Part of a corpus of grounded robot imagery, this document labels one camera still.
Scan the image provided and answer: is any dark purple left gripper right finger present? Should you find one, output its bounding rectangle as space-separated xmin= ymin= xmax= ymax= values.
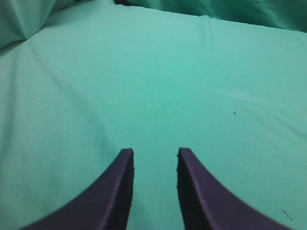
xmin=177 ymin=147 xmax=287 ymax=230

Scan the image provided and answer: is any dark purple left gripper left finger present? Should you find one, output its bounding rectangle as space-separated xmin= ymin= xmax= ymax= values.
xmin=25 ymin=148 xmax=134 ymax=230

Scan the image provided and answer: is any green table cloth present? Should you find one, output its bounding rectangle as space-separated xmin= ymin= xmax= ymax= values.
xmin=0 ymin=0 xmax=307 ymax=230

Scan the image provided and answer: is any green backdrop cloth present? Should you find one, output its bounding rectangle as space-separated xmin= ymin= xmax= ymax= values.
xmin=0 ymin=0 xmax=307 ymax=48

